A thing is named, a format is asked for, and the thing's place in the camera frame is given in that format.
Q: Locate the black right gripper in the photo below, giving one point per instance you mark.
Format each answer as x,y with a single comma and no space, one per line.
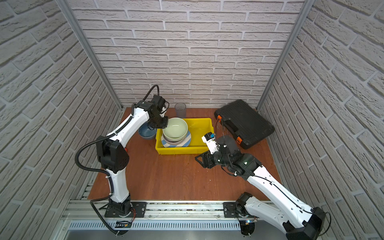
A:
208,159

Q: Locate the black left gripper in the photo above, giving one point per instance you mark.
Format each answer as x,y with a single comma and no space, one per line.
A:
155,125

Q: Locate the dark blue ceramic bowl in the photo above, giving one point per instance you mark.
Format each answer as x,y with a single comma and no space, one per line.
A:
146,132

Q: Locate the light green ceramic bowl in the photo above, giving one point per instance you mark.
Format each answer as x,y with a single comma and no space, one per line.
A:
176,128

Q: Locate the lavender ceramic bowl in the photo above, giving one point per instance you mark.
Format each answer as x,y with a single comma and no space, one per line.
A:
177,139

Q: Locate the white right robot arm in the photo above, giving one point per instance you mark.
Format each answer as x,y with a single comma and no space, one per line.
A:
296,219

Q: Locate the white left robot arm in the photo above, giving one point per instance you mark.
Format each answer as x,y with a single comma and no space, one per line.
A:
114,158

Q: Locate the yellow plastic bin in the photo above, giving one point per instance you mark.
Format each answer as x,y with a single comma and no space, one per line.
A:
198,127

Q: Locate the grey translucent plastic cup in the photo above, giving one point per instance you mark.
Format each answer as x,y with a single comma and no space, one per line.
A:
181,110

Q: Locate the black plastic tool case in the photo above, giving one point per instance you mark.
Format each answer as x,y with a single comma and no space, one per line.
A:
244,123

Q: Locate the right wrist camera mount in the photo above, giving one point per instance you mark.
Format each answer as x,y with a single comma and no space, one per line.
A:
224,144

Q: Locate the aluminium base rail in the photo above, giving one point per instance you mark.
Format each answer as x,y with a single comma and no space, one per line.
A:
158,215

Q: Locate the aluminium frame post left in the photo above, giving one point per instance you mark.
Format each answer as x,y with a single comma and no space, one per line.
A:
83,40

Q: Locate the aluminium frame post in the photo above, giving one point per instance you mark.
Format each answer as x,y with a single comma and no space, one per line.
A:
83,40
302,16

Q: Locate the aluminium frame post right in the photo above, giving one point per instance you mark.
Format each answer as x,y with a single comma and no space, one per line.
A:
302,16

